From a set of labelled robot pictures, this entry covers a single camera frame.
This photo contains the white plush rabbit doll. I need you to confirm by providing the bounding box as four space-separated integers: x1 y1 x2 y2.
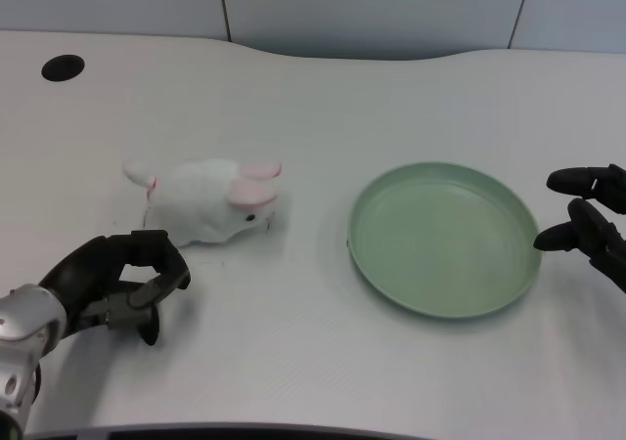
122 157 284 248

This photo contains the green round plate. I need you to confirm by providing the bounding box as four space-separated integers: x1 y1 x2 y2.
346 160 543 320

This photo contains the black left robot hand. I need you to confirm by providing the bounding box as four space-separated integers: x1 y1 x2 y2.
37 230 193 347

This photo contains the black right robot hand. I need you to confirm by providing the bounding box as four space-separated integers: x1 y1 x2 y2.
533 163 626 294

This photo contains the black round cable grommet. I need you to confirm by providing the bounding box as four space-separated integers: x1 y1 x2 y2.
40 54 86 82

